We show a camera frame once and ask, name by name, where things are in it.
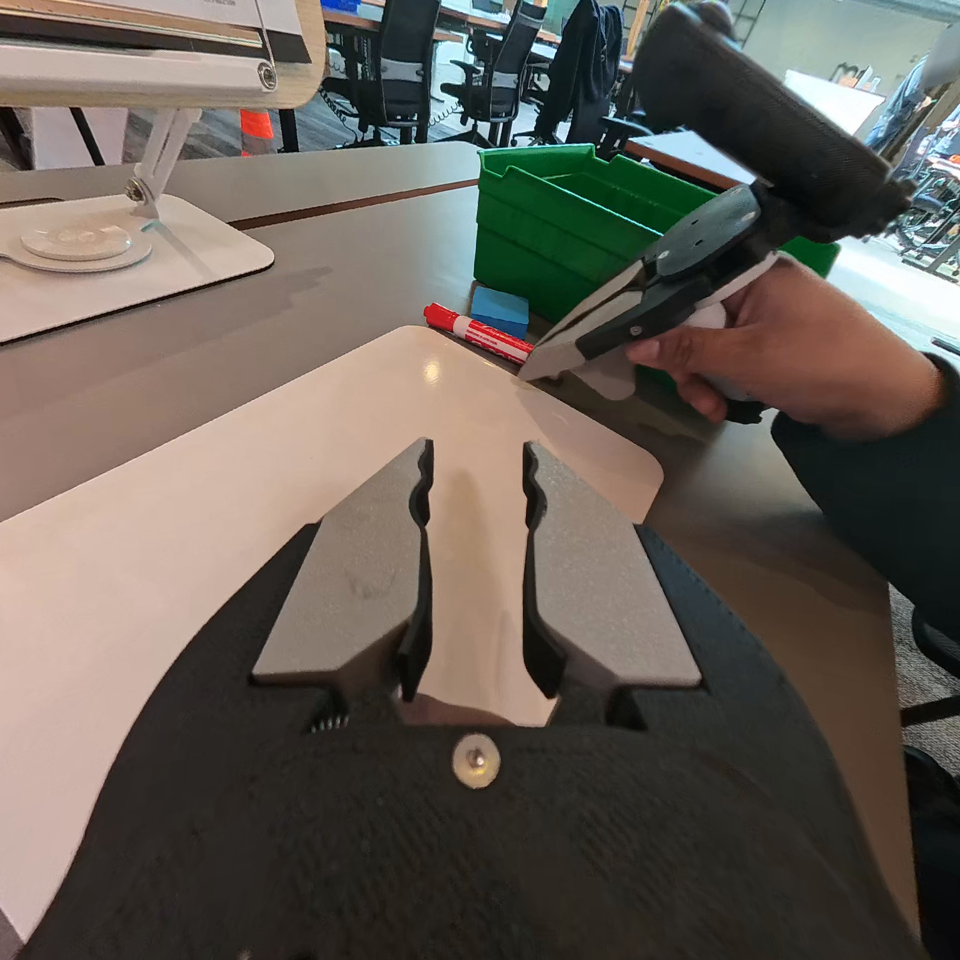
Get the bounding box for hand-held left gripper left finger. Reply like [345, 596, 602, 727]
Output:
[251, 437, 436, 704]

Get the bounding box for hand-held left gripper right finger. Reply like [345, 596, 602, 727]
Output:
[522, 440, 703, 700]

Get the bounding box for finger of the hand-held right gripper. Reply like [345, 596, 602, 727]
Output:
[536, 261, 655, 348]
[517, 341, 640, 403]

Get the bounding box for blue eraser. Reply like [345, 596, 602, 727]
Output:
[470, 285, 532, 340]

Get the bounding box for red dry-erase marker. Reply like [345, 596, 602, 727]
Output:
[422, 302, 537, 366]

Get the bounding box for white whiteboard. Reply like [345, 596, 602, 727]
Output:
[0, 324, 667, 946]

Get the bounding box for person's right hand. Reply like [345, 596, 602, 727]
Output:
[626, 255, 946, 440]

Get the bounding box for wooden top desk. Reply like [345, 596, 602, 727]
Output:
[626, 131, 755, 193]

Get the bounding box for dark jacket on chair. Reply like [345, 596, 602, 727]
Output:
[536, 0, 628, 148]

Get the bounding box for black mesh office chair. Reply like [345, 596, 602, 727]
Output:
[352, 0, 445, 148]
[441, 0, 550, 149]

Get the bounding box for person's black chair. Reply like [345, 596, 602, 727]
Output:
[896, 603, 960, 732]

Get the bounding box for clear acrylic stand foot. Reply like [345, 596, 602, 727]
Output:
[0, 108, 204, 273]

